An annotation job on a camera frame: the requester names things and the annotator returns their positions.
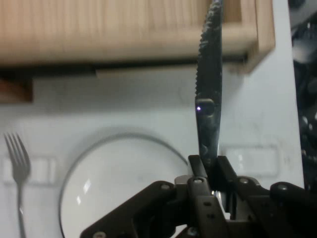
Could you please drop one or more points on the silver metal fork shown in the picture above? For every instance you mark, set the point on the silver metal fork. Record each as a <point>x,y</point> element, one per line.
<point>18,158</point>

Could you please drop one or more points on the light wooden drawer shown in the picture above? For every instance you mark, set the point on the light wooden drawer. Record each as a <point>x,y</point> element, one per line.
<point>99,27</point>

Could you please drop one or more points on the silver serrated table knife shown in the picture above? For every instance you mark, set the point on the silver serrated table knife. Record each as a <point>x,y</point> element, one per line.
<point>209,74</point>

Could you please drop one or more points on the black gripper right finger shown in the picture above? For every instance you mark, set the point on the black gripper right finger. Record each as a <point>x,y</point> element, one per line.
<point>223,173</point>

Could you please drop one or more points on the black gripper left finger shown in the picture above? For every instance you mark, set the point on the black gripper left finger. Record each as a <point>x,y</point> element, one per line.
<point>158,198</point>

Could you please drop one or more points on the white ceramic cutlery rest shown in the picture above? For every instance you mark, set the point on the white ceramic cutlery rest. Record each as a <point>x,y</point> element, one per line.
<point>252,161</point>
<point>42,169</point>

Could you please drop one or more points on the white plate with black rim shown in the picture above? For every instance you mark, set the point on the white plate with black rim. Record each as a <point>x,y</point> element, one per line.
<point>119,173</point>

